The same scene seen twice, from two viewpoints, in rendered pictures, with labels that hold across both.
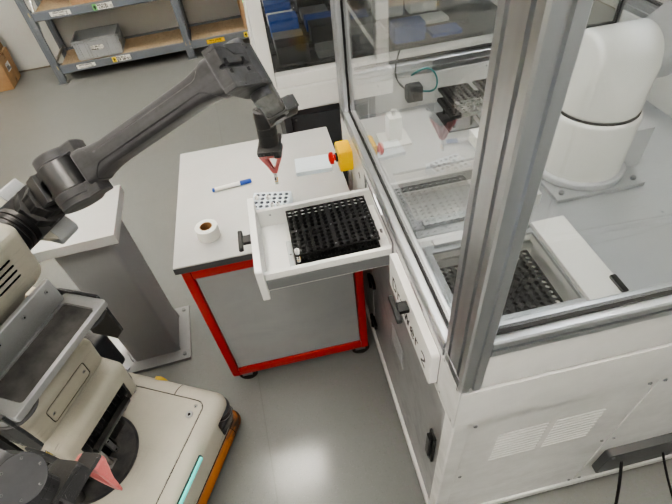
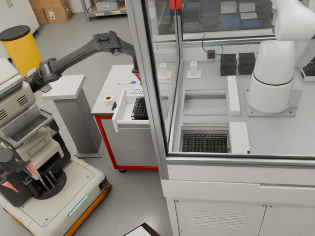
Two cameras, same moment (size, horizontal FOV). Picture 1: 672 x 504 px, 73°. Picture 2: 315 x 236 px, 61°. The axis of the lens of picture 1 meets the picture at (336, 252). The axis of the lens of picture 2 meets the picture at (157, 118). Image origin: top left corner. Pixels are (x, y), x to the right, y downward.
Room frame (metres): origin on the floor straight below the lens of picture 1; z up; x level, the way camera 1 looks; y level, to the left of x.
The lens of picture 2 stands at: (-0.29, -0.46, 1.94)
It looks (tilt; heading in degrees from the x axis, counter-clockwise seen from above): 42 degrees down; 20
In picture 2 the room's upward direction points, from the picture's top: 10 degrees counter-clockwise
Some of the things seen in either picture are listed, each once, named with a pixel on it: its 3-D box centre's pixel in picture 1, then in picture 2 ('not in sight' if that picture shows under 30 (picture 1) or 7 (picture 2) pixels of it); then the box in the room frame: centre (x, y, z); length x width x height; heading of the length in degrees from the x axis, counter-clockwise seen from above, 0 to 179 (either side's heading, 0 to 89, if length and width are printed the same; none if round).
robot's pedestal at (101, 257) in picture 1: (123, 287); (78, 118); (1.24, 0.86, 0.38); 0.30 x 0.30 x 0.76; 9
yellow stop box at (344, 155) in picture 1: (343, 155); not in sight; (1.23, -0.06, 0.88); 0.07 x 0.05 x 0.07; 6
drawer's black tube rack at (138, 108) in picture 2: (331, 232); (152, 110); (0.89, 0.00, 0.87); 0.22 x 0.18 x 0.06; 96
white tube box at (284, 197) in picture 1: (271, 204); (138, 94); (1.15, 0.19, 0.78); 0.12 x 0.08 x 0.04; 83
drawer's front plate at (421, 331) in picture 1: (411, 314); not in sight; (0.59, -0.15, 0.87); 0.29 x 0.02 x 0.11; 6
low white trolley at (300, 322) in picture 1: (280, 260); (146, 121); (1.28, 0.23, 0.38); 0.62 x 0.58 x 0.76; 6
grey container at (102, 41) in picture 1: (99, 42); (108, 3); (4.51, 1.92, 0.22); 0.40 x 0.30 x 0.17; 99
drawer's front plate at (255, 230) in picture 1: (258, 246); (121, 109); (0.87, 0.20, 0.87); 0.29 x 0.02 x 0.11; 6
